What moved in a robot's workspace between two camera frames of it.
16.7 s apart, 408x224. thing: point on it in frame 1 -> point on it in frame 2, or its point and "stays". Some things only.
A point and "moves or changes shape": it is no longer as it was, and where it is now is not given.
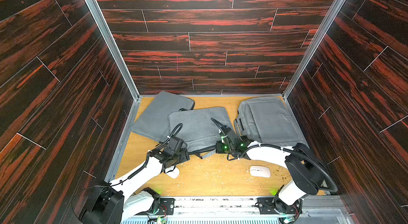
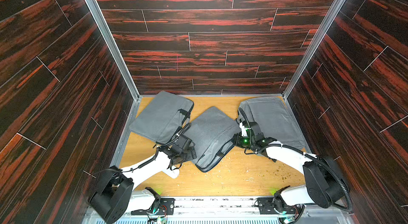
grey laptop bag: x=268 y=120 stays
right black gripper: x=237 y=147 -> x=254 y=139
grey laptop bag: x=198 y=132 moves or changes shape
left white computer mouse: x=172 y=171 stays
